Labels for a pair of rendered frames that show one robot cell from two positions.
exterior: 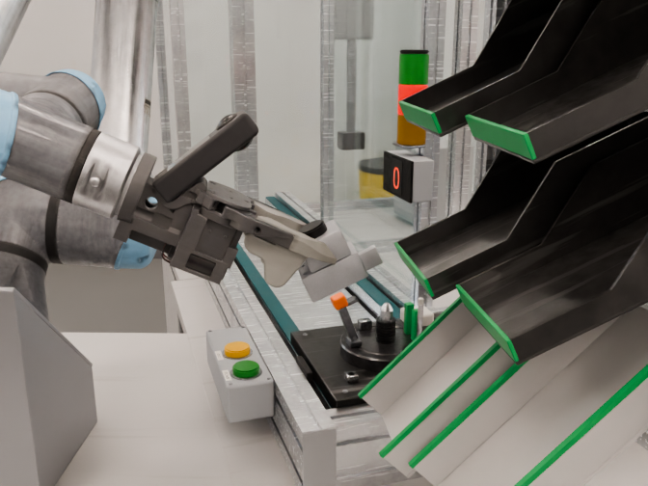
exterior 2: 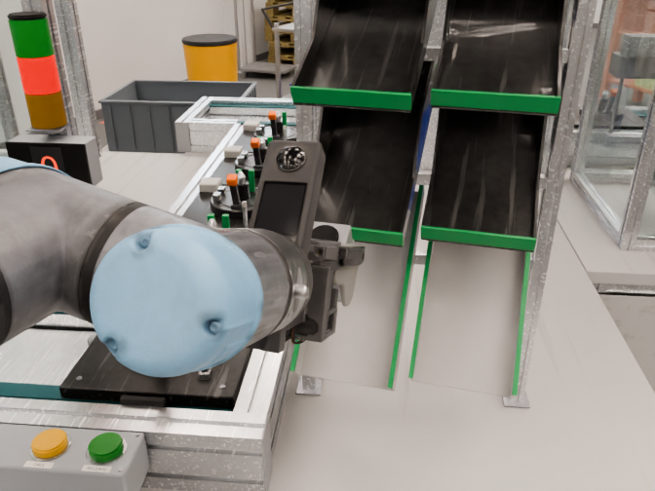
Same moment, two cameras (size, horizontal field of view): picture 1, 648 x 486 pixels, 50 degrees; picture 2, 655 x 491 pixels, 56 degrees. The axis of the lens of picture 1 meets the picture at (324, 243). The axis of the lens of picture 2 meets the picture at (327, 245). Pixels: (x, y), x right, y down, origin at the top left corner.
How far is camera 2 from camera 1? 71 cm
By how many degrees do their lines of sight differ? 63
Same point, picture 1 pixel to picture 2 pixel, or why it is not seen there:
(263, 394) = (142, 454)
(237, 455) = not seen: outside the picture
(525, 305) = (471, 217)
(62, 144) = (276, 264)
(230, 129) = (319, 165)
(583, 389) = (462, 256)
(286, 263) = (352, 277)
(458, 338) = not seen: hidden behind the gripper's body
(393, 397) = (303, 354)
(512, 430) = (436, 309)
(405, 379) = not seen: hidden behind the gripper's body
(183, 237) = (326, 304)
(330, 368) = (171, 383)
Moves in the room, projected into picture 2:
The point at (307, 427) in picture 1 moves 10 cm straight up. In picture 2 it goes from (254, 433) to (250, 369)
